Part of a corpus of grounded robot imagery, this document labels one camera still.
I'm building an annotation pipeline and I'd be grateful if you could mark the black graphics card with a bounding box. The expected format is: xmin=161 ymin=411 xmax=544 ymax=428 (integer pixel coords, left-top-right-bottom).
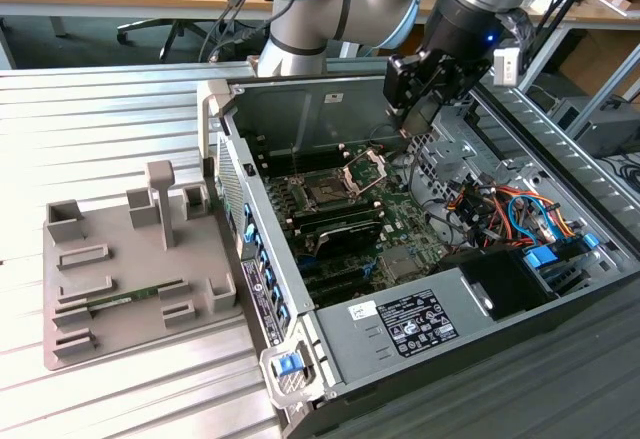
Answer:
xmin=310 ymin=218 xmax=385 ymax=261

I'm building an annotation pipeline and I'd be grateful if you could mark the grey plastic parts rack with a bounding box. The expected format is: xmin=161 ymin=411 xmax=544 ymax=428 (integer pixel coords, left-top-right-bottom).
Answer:
xmin=42 ymin=161 xmax=246 ymax=373

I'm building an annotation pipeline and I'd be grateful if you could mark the CPU socket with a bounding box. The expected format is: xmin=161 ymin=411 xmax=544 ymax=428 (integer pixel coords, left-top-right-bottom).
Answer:
xmin=299 ymin=171 xmax=362 ymax=214

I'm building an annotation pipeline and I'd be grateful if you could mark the blue wire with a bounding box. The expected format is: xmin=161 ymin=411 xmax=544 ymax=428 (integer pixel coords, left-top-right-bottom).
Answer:
xmin=505 ymin=193 xmax=559 ymax=246

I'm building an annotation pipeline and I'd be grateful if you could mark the grey labelled power supply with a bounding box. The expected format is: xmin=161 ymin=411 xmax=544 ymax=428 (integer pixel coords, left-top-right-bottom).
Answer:
xmin=312 ymin=264 xmax=496 ymax=388

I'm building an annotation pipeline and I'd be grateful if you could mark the black stand pole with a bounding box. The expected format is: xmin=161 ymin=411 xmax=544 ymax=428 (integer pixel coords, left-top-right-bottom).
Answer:
xmin=519 ymin=0 xmax=606 ymax=79

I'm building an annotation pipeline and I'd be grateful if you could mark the open grey PC case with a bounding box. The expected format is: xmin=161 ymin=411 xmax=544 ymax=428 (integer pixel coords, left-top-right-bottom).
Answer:
xmin=196 ymin=53 xmax=640 ymax=439

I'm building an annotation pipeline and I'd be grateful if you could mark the grey desktop computer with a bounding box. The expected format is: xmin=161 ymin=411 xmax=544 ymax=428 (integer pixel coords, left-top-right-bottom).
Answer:
xmin=547 ymin=94 xmax=640 ymax=159

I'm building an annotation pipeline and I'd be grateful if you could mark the orange wire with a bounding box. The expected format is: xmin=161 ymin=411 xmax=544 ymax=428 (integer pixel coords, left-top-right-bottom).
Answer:
xmin=494 ymin=186 xmax=577 ymax=241

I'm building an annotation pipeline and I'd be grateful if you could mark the silver perforated drive cage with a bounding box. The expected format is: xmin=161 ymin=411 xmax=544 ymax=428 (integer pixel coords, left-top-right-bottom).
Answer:
xmin=407 ymin=101 xmax=506 ymax=200

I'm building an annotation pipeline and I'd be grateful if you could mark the blue case latch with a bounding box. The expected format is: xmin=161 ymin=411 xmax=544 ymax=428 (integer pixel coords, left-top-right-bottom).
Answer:
xmin=276 ymin=352 xmax=305 ymax=376

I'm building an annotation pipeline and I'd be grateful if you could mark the green motherboard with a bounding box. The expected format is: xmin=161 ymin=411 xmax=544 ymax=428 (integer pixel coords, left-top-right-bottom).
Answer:
xmin=259 ymin=143 xmax=451 ymax=310

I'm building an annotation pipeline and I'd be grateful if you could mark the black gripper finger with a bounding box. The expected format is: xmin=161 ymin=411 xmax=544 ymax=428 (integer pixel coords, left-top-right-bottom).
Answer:
xmin=439 ymin=56 xmax=489 ymax=108
xmin=384 ymin=51 xmax=441 ymax=115

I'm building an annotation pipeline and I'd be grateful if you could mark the black expansion slot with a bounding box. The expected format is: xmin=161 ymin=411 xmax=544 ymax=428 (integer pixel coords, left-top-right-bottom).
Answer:
xmin=299 ymin=258 xmax=369 ymax=285
xmin=304 ymin=273 xmax=374 ymax=303

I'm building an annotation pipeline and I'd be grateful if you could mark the blue disk carrier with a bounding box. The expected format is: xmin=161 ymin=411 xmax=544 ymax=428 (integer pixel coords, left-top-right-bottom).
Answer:
xmin=522 ymin=245 xmax=562 ymax=274

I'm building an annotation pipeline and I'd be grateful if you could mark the metal socket cover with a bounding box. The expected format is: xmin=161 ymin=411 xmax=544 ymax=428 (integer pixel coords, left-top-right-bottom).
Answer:
xmin=339 ymin=150 xmax=390 ymax=196

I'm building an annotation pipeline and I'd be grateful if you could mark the office chair base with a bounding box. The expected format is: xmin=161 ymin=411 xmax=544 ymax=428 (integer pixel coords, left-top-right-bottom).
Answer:
xmin=117 ymin=17 xmax=224 ymax=63

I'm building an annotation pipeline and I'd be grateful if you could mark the black RAM slot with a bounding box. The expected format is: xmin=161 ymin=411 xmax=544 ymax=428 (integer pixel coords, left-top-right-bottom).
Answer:
xmin=294 ymin=206 xmax=381 ymax=234
xmin=289 ymin=197 xmax=374 ymax=223

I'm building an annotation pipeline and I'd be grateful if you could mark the black plastic air duct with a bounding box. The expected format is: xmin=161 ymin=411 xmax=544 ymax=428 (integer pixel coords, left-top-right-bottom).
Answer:
xmin=432 ymin=250 xmax=559 ymax=321

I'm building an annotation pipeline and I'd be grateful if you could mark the green RAM stick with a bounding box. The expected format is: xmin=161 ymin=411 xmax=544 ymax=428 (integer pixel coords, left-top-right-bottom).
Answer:
xmin=85 ymin=282 xmax=176 ymax=311

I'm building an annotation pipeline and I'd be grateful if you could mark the thick black camera cable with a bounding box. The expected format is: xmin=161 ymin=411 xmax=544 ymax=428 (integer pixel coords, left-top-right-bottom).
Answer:
xmin=212 ymin=0 xmax=316 ymax=60

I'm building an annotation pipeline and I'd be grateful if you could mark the red yellow black wire bundle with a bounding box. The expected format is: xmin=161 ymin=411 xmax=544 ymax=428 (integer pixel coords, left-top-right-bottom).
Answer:
xmin=447 ymin=186 xmax=501 ymax=250

